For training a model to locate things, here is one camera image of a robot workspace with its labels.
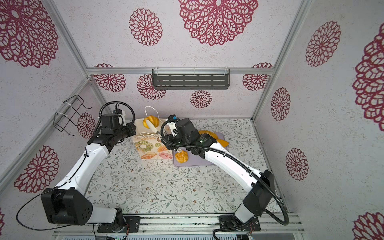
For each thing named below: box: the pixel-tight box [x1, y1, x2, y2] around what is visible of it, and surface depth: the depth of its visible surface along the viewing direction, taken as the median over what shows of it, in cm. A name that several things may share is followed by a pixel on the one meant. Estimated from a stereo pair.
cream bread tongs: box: [146, 120, 162, 138], surface depth 73 cm
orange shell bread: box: [143, 115, 160, 129], surface depth 77 cm
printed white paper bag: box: [132, 118, 173, 160], surface depth 87 cm
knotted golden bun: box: [175, 150, 189, 164], surface depth 96 cm
